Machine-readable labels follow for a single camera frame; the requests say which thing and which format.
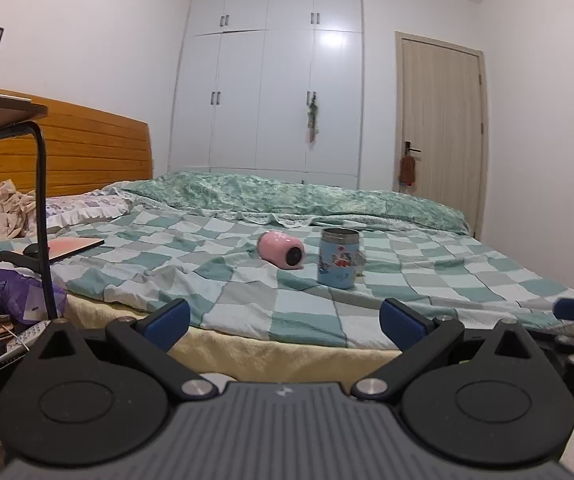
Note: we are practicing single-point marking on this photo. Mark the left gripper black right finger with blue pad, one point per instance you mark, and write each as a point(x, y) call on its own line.
point(424, 344)

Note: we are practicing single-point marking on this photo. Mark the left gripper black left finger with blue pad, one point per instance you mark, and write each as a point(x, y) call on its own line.
point(145, 344)

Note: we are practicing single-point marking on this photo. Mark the blue cartoon printed cup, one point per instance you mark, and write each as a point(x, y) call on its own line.
point(338, 250)

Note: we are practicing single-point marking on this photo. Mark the pink cup lying down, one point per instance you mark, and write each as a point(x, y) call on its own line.
point(282, 250)

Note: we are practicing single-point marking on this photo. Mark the yellow mattress pad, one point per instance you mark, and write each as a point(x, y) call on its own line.
point(362, 350)

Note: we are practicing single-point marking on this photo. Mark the pink tablet on bed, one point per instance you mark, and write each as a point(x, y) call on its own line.
point(60, 248)

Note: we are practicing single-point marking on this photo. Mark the purple plastic package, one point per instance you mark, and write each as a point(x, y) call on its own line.
point(21, 297)

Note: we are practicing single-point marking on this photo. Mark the green checkered bed sheet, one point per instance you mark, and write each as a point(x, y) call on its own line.
point(149, 257)

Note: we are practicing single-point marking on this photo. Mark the floral pillow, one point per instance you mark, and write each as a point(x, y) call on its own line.
point(66, 211)

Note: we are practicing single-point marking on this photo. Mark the green floral duvet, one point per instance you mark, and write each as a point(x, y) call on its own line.
point(266, 201)

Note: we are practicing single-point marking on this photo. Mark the floral crumpled cloth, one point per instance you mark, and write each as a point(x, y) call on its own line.
point(18, 212)

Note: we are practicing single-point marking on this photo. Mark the wooden headboard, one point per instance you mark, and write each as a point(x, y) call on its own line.
point(87, 149)

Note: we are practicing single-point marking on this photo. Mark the beige wooden door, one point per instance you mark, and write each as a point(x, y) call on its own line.
point(442, 109)

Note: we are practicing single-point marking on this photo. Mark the black table stand pole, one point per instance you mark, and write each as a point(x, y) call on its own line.
point(42, 264)

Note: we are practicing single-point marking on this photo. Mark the dried flower bundle hanging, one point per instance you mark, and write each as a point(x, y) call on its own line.
point(313, 111)

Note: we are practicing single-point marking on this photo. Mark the white built-in wardrobe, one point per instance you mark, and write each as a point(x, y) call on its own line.
point(245, 72)

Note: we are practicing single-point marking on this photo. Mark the brown plush on handle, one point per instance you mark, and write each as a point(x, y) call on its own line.
point(407, 173)

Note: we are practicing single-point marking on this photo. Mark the black door handle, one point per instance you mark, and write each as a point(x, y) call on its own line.
point(409, 150)

